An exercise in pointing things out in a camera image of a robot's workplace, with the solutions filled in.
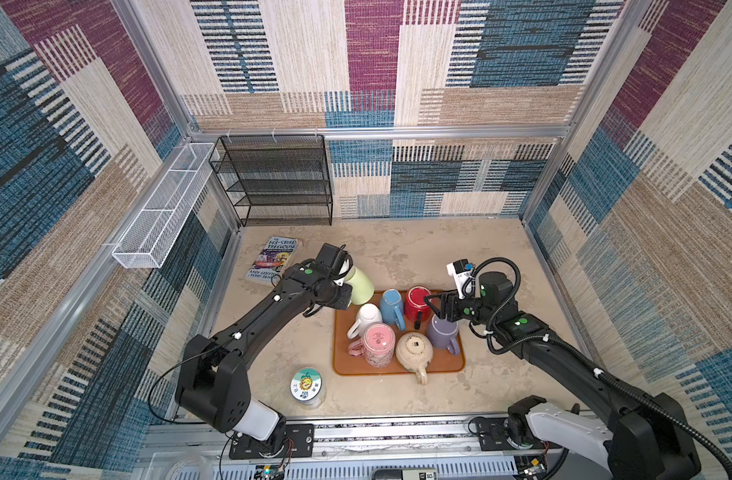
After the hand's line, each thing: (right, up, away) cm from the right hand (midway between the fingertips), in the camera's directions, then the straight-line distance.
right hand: (432, 301), depth 81 cm
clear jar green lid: (-32, -20, -7) cm, 38 cm away
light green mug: (-19, +3, +2) cm, 19 cm away
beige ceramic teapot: (-5, -13, -3) cm, 14 cm away
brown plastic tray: (+4, -18, +6) cm, 19 cm away
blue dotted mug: (-10, -3, +6) cm, 12 cm away
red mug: (-4, -1, +6) cm, 7 cm away
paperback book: (-51, +10, +25) cm, 57 cm away
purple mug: (+3, -9, +1) cm, 10 cm away
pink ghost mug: (-15, -10, -5) cm, 19 cm away
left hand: (-24, +2, +4) cm, 24 cm away
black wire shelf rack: (-50, +39, +29) cm, 70 cm away
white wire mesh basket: (-68, +17, -9) cm, 71 cm away
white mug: (-18, -4, +4) cm, 19 cm away
